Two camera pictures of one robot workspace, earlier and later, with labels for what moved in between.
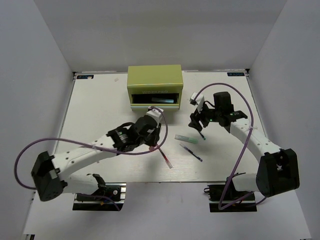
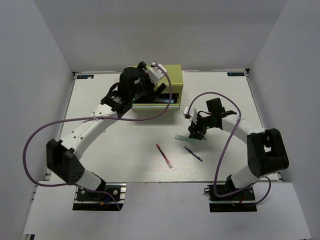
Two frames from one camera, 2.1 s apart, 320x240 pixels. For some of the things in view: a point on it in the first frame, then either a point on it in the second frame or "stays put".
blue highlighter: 162,100 stays put
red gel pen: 167,160 stays put
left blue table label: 85,76 stays put
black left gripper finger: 149,140 to 147,98
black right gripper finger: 194,123 to 194,132
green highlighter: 192,140 stays put
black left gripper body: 140,142 to 146,84
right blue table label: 235,74 stays put
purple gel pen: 191,152 stays put
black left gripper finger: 156,137 to 160,89
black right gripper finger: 202,123 to 201,134
